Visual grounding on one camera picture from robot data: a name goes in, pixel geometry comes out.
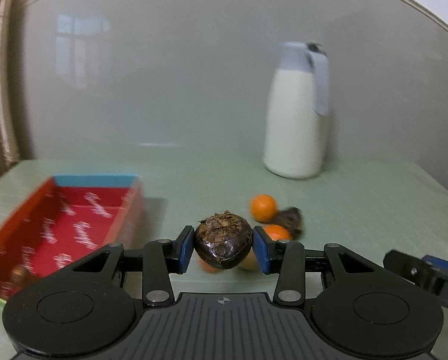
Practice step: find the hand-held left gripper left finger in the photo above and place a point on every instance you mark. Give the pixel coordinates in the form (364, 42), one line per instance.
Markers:
(186, 249)

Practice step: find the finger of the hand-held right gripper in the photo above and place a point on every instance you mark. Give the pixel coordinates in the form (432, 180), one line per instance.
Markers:
(445, 264)
(411, 270)

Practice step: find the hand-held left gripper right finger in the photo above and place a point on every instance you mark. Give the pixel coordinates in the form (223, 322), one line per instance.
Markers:
(261, 251)

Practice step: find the medium orange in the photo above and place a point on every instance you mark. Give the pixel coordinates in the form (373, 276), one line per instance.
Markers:
(278, 232)

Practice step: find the dark brown water chestnut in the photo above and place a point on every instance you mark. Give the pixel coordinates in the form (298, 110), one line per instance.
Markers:
(224, 240)
(291, 219)

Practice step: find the small orange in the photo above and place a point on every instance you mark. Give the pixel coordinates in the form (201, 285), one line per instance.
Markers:
(263, 208)

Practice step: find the colourful cardboard box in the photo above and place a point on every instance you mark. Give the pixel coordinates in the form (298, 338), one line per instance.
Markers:
(77, 213)

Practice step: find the brown root chunk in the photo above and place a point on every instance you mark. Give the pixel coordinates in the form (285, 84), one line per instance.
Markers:
(19, 275)

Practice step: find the green grid table cover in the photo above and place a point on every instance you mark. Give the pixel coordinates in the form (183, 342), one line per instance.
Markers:
(359, 202)

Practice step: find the white thermos jug grey lid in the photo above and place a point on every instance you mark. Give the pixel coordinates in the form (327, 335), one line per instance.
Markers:
(291, 127)

